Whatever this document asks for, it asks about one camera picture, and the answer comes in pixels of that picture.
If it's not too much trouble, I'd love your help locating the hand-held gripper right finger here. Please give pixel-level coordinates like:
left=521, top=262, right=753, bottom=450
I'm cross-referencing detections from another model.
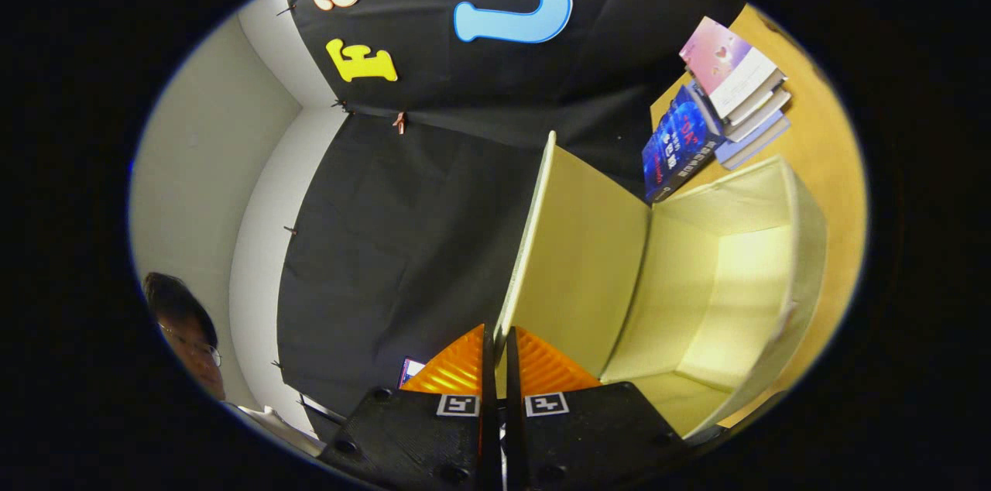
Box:
left=505, top=325, right=691, bottom=491

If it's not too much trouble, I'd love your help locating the pale blue book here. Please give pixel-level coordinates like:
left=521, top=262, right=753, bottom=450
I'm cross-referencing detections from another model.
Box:
left=714, top=115, right=792, bottom=170

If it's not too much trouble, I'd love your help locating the pink cover book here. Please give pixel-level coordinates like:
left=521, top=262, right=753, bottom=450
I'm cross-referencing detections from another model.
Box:
left=679, top=16, right=787, bottom=120

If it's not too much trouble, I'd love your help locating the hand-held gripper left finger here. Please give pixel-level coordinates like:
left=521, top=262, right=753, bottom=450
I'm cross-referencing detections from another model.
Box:
left=317, top=323, right=501, bottom=491

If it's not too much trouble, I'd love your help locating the beige fabric storage box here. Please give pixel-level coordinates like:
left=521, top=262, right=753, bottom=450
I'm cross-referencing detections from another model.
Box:
left=495, top=131, right=828, bottom=439

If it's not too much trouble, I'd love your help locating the person's head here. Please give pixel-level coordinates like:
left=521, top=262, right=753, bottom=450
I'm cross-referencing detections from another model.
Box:
left=143, top=272, right=227, bottom=401

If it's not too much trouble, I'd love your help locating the dark blue book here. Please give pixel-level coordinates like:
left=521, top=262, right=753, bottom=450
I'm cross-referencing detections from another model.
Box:
left=641, top=81, right=726, bottom=204

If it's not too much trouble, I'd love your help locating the grey book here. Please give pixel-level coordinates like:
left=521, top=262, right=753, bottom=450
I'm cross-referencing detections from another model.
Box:
left=724, top=88, right=792, bottom=143

